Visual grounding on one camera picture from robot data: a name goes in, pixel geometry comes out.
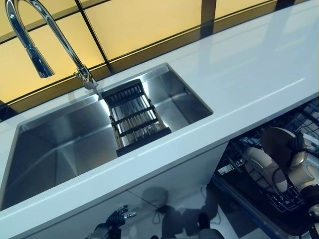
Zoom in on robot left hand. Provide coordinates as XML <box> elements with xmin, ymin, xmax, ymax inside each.
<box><xmin>104</xmin><ymin>205</ymin><xmax>138</xmax><ymax>228</ymax></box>

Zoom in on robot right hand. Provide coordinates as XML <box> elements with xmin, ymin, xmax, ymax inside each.
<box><xmin>286</xmin><ymin>135</ymin><xmax>319</xmax><ymax>175</ymax></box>

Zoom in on black built-in dishwasher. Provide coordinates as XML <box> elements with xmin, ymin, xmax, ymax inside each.
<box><xmin>211</xmin><ymin>99</ymin><xmax>319</xmax><ymax>239</ymax></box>

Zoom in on white dishes in rack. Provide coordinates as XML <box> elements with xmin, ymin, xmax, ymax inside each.
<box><xmin>216</xmin><ymin>102</ymin><xmax>319</xmax><ymax>215</ymax></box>

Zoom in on robot thumb with black tip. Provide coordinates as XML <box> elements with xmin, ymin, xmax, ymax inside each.
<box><xmin>198</xmin><ymin>212</ymin><xmax>210</xmax><ymax>230</ymax></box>

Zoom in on stainless steel sink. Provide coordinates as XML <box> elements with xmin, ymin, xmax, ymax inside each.
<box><xmin>0</xmin><ymin>62</ymin><xmax>214</xmax><ymax>211</ymax></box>

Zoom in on black sink dish rack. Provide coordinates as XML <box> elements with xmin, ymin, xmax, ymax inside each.
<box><xmin>102</xmin><ymin>79</ymin><xmax>172</xmax><ymax>157</ymax></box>

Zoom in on chrome pull-down kitchen faucet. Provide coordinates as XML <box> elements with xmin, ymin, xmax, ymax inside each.
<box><xmin>5</xmin><ymin>0</ymin><xmax>99</xmax><ymax>92</ymax></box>

